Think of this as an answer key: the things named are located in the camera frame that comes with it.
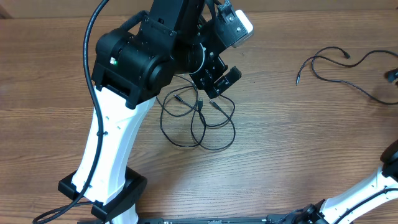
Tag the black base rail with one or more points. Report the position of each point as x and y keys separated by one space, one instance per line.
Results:
x=275 y=218

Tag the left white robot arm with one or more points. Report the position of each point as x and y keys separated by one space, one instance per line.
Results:
x=133 y=63

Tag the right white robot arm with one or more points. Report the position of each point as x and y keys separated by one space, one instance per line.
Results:
x=379 y=188

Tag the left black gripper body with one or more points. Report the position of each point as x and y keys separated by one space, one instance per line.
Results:
x=202 y=71

